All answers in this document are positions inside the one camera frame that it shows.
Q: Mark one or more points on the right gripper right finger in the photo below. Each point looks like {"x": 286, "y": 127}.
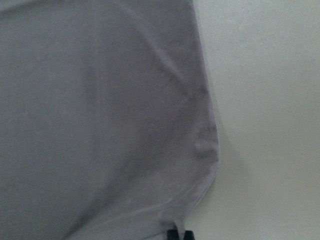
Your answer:
{"x": 189, "y": 235}

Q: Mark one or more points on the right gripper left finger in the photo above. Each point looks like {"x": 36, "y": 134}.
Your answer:
{"x": 172, "y": 234}

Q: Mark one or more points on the brown paper table cover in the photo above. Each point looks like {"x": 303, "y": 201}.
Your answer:
{"x": 263, "y": 61}

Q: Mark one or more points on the dark brown t-shirt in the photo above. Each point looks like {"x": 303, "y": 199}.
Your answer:
{"x": 107, "y": 130}

